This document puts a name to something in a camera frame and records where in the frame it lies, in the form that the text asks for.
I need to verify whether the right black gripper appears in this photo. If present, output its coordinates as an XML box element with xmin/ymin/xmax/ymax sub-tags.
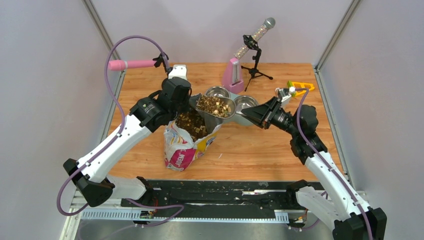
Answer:
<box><xmin>241</xmin><ymin>96</ymin><xmax>300</xmax><ymax>138</ymax></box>

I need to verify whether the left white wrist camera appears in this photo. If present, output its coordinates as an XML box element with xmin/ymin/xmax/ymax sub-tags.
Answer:
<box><xmin>168</xmin><ymin>64</ymin><xmax>188</xmax><ymax>81</ymax></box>

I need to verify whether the pink metronome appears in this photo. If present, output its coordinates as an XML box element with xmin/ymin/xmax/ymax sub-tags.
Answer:
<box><xmin>221</xmin><ymin>57</ymin><xmax>244</xmax><ymax>94</ymax></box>

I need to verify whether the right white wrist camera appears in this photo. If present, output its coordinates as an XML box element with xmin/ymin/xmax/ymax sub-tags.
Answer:
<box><xmin>275</xmin><ymin>86</ymin><xmax>296</xmax><ymax>105</ymax></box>

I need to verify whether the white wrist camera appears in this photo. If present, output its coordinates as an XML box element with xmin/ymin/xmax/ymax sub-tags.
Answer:
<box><xmin>168</xmin><ymin>64</ymin><xmax>188</xmax><ymax>81</ymax></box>
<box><xmin>275</xmin><ymin>86</ymin><xmax>296</xmax><ymax>105</ymax></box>

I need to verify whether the grey double pet bowl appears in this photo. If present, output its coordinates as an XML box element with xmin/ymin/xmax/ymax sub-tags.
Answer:
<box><xmin>205</xmin><ymin>86</ymin><xmax>259</xmax><ymax>126</ymax></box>

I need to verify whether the pet food bag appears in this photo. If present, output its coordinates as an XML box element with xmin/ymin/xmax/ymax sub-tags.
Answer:
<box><xmin>163</xmin><ymin>106</ymin><xmax>223</xmax><ymax>172</ymax></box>

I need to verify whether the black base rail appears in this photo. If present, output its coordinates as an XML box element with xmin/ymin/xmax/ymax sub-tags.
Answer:
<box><xmin>82</xmin><ymin>178</ymin><xmax>369</xmax><ymax>229</ymax></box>

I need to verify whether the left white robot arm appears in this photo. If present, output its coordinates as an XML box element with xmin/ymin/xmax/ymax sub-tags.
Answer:
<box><xmin>63</xmin><ymin>76</ymin><xmax>192</xmax><ymax>208</ymax></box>

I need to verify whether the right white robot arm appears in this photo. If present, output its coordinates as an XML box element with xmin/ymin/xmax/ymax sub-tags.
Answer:
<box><xmin>241</xmin><ymin>97</ymin><xmax>387</xmax><ymax>240</ymax></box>

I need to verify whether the metal food scoop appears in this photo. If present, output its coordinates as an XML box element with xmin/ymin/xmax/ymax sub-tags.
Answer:
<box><xmin>194</xmin><ymin>95</ymin><xmax>234</xmax><ymax>119</ymax></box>

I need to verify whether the yellow green triangle toy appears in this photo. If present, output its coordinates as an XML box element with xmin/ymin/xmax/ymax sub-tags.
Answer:
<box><xmin>287</xmin><ymin>80</ymin><xmax>315</xmax><ymax>97</ymax></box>

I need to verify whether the pink microphone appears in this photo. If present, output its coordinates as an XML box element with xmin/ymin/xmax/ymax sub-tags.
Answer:
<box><xmin>106</xmin><ymin>60</ymin><xmax>156</xmax><ymax>71</ymax></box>

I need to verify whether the black tripod mic stand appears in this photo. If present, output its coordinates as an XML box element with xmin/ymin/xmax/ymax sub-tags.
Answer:
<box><xmin>241</xmin><ymin>35</ymin><xmax>274</xmax><ymax>92</ymax></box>

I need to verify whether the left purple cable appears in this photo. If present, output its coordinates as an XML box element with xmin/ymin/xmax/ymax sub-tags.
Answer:
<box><xmin>56</xmin><ymin>35</ymin><xmax>171</xmax><ymax>217</ymax></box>

